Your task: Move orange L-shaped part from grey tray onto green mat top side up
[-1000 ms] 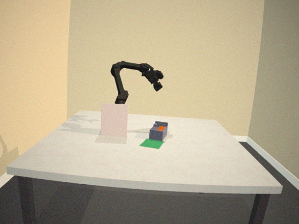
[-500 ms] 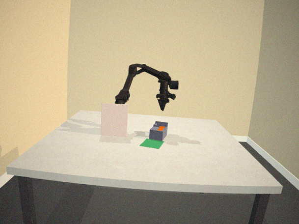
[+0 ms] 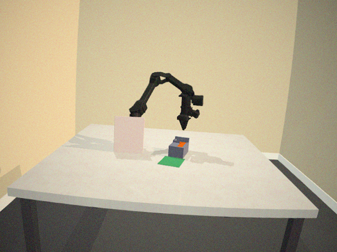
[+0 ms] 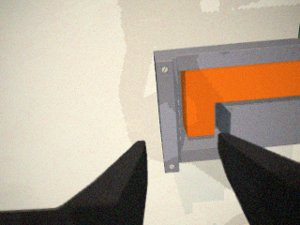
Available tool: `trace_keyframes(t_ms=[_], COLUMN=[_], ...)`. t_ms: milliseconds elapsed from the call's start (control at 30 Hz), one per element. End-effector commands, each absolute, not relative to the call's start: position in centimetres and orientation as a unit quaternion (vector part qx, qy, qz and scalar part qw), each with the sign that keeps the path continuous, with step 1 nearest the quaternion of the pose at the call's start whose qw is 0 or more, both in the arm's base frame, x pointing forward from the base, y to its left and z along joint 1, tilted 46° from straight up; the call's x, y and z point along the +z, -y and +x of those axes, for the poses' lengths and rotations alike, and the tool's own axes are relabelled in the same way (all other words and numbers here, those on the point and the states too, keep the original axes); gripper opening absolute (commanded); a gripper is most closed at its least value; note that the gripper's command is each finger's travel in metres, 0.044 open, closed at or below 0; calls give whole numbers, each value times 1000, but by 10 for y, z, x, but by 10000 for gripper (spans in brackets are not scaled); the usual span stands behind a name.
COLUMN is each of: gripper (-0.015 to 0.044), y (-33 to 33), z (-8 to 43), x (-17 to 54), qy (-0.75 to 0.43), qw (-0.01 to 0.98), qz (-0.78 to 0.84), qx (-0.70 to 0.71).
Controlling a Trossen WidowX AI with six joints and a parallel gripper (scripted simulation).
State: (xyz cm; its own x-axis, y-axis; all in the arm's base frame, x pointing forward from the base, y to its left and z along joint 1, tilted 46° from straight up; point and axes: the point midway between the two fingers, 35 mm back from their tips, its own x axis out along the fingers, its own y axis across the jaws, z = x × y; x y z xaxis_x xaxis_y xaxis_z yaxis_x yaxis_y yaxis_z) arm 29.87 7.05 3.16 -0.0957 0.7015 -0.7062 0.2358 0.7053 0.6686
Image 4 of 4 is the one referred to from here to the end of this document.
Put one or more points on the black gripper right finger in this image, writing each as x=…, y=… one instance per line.
x=266, y=184

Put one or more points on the orange l-shaped part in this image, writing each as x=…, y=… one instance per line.
x=202, y=88

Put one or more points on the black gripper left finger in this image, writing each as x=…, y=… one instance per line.
x=116, y=197

